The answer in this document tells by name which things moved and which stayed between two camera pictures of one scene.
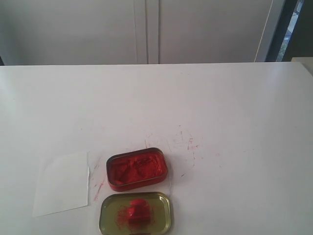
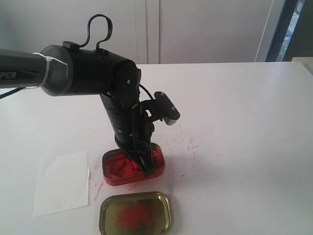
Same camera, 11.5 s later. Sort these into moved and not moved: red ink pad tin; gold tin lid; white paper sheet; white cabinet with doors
Moved: red ink pad tin
Not moved: white paper sheet; gold tin lid; white cabinet with doors
